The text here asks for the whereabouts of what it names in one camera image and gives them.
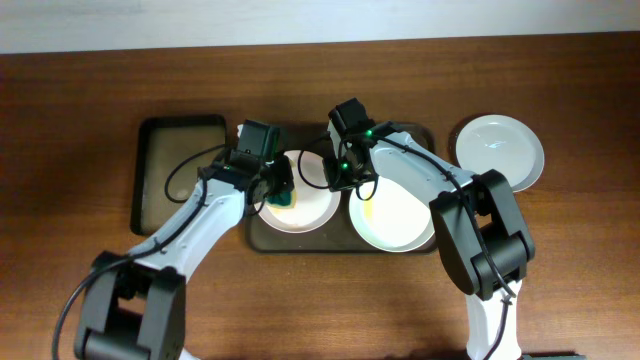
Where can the pinkish white plate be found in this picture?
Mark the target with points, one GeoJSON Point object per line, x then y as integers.
{"type": "Point", "coordinates": [311, 208]}

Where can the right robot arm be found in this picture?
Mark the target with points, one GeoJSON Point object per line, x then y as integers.
{"type": "Point", "coordinates": [483, 240]}

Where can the light green plate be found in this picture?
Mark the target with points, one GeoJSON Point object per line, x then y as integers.
{"type": "Point", "coordinates": [391, 219]}

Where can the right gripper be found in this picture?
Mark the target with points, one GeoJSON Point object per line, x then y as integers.
{"type": "Point", "coordinates": [336, 182]}

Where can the light blue plate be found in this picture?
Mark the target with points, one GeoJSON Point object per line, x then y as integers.
{"type": "Point", "coordinates": [504, 144]}

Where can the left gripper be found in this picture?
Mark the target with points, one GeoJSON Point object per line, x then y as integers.
{"type": "Point", "coordinates": [286, 166]}

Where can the large brown serving tray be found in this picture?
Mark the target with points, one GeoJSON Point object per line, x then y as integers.
{"type": "Point", "coordinates": [337, 235]}

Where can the small black water tray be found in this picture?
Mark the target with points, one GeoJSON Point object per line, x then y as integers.
{"type": "Point", "coordinates": [169, 152]}

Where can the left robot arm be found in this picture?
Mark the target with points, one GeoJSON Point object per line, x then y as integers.
{"type": "Point", "coordinates": [134, 305]}

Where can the green yellow sponge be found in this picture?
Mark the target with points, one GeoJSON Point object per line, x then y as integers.
{"type": "Point", "coordinates": [282, 200]}

